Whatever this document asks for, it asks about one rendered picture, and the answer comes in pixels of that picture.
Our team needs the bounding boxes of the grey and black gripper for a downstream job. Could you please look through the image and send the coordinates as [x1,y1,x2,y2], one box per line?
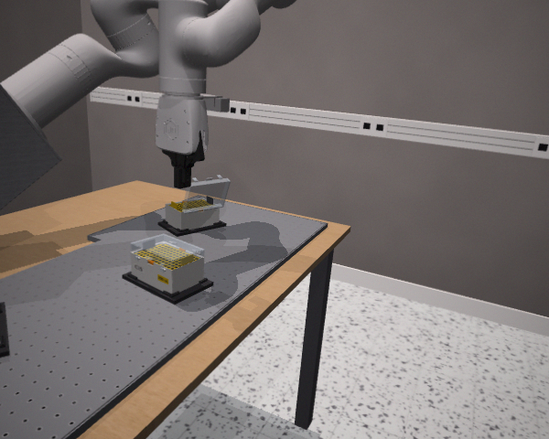
[156,94,209,188]

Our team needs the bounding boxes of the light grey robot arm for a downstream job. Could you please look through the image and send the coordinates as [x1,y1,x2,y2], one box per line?
[0,0,296,140]

